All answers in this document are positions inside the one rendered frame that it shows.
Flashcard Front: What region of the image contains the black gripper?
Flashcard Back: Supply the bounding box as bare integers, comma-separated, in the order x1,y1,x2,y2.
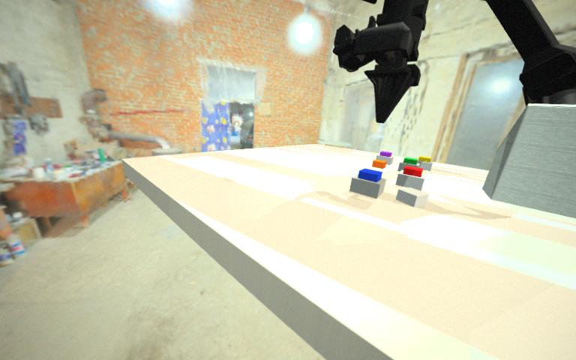
350,0,428,124

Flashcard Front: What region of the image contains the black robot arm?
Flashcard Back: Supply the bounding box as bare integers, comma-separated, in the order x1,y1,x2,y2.
333,0,576,106

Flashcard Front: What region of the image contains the orange block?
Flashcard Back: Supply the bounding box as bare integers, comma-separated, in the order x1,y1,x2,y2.
372,160,387,169

